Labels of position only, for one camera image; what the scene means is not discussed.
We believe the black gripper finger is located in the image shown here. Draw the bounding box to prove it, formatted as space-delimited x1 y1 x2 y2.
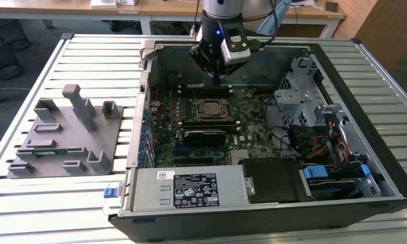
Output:
219 60 247 86
188 45 222 86

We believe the silver green CPU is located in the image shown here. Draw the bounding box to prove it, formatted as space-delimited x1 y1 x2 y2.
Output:
202 101 224 115

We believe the metal socket cover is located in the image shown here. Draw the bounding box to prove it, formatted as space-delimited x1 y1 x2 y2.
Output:
195 99 231 120

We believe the CPU socket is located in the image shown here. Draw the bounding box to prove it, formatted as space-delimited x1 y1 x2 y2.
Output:
194 98 234 121

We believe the silver perforated disk bay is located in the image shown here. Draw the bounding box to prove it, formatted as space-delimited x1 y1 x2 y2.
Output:
272 56 353 129

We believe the green motherboard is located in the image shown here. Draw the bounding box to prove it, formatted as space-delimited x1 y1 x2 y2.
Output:
146 86 275 168

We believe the black chair base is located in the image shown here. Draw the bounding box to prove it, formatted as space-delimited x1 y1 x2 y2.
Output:
107 19 140 33

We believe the black graphics card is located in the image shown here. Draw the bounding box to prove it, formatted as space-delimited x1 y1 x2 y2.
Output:
182 130 227 148

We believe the wooden top desk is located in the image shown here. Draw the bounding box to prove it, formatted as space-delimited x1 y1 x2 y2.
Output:
139 0 349 39
0 0 143 30

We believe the black ribbed plastic housing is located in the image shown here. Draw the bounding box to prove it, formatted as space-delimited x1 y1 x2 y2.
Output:
287 125 318 155

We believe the silver finned heatsink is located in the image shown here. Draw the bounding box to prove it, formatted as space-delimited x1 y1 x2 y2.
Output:
230 149 251 162

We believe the black expansion slot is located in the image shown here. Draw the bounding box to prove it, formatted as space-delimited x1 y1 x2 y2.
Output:
174 157 215 165

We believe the grey parts rack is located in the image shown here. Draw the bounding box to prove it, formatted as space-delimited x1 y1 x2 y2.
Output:
7 84 126 180

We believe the blue disk carrier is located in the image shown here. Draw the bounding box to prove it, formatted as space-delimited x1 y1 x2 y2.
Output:
302 165 330 181

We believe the wooden cabinet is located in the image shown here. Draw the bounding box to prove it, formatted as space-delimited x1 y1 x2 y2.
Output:
334 0 407 73

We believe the grey power supply unit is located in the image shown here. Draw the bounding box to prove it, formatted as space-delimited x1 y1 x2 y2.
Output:
118 165 258 213

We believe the small black mesh bin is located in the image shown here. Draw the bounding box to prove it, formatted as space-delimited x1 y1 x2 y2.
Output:
0 19 31 51

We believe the green RAM stick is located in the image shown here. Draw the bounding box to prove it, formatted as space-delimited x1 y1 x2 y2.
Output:
32 148 71 156

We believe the black open PC case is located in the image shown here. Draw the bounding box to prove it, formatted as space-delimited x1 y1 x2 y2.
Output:
102 39 407 243

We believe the black cable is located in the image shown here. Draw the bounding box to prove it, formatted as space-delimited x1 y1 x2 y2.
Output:
263 95 305 160

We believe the orange yellow wire bundle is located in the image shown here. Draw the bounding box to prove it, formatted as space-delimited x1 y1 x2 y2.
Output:
300 143 330 160

